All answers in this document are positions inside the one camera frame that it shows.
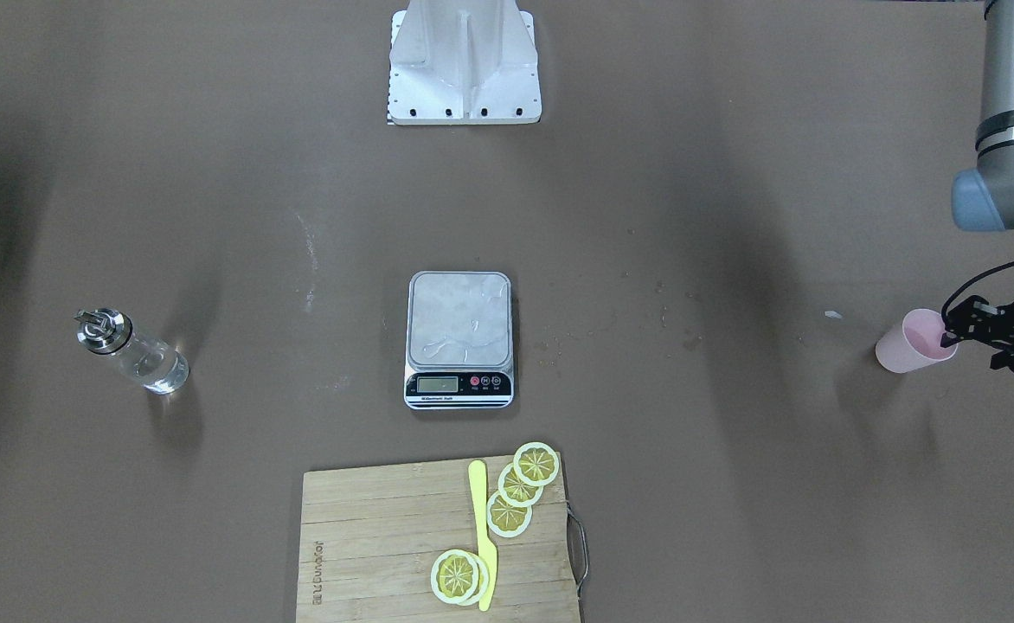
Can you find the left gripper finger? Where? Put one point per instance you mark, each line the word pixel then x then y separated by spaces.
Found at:
pixel 973 317
pixel 1003 357

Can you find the pink plastic cup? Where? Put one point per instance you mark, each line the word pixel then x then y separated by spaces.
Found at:
pixel 915 342

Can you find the glass sauce bottle metal spout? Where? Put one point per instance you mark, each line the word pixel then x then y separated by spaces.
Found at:
pixel 136 354

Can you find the digital kitchen scale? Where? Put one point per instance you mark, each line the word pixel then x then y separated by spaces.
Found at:
pixel 460 347

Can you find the lemon slice top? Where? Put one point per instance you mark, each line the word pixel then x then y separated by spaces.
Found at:
pixel 536 463

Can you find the yellow plastic knife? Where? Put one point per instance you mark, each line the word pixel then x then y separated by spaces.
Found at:
pixel 486 549

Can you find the lemon slice front pair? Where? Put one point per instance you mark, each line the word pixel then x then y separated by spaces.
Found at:
pixel 459 578

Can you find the bamboo cutting board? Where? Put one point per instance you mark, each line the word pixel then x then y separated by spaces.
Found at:
pixel 369 537

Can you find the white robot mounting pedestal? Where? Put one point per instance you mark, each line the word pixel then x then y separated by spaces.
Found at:
pixel 463 63

